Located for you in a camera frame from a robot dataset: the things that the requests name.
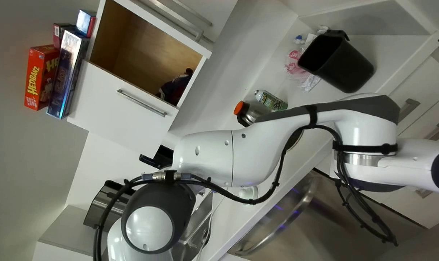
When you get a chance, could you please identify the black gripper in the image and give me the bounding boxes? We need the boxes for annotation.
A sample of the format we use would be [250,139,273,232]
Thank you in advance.
[83,179,135,229]

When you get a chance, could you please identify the dark object inside cabinet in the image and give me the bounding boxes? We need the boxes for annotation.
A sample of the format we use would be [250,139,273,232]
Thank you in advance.
[157,66,196,107]

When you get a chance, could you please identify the dark blue game box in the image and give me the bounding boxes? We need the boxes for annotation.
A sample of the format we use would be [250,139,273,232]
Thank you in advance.
[47,27,92,120]

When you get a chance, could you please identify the small steel pot orange lid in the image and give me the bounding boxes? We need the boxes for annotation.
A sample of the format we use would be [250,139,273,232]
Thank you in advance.
[232,100,266,127]

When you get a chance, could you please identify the dark red game box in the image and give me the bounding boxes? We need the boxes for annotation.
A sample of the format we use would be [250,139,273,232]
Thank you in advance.
[53,21,79,49]

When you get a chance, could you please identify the small blue game box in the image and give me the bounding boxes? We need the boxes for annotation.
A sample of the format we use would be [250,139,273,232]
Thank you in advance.
[76,8,98,37]

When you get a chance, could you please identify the pink bottle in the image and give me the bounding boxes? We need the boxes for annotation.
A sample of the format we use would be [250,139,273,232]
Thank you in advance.
[286,45,309,76]

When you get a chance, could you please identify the white sugar packet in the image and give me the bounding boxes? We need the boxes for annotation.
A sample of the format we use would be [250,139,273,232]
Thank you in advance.
[300,74,324,92]

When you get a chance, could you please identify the black landfill bin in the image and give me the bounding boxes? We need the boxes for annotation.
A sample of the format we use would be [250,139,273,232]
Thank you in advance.
[297,29,377,94]

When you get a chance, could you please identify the white lower cabinet drawers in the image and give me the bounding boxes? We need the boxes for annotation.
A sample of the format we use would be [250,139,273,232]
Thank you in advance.
[377,52,439,230]

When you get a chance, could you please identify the black bracket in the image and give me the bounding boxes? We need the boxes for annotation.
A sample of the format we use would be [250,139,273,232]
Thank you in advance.
[138,143,176,171]

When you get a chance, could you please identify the white wall cabinet wooden inside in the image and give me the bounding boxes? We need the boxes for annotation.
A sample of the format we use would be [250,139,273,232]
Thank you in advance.
[66,0,215,152]

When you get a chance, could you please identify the silver bar cabinet handle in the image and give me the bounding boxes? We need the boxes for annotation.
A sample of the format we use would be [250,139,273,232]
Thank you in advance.
[116,87,170,119]

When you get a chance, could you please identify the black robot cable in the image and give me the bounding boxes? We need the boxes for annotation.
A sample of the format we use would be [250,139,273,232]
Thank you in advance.
[93,121,399,261]

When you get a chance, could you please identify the grey drawer handle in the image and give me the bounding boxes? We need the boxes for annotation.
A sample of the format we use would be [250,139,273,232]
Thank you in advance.
[397,97,424,121]
[424,121,439,142]

